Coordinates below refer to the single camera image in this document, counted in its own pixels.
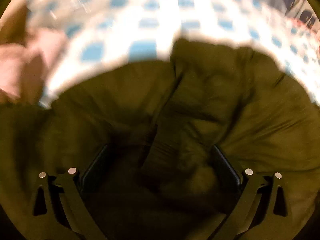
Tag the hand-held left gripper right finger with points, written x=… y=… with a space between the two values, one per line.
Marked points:
x=225 y=163

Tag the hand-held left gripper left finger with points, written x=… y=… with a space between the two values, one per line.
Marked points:
x=96 y=163

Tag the olive green large garment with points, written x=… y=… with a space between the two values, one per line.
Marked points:
x=225 y=105

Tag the pink cloth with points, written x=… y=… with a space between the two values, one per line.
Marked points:
x=22 y=65

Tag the blue white checkered bed sheet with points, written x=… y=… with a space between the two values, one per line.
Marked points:
x=155 y=22

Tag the printed blue white pillow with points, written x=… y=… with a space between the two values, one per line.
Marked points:
x=298 y=3

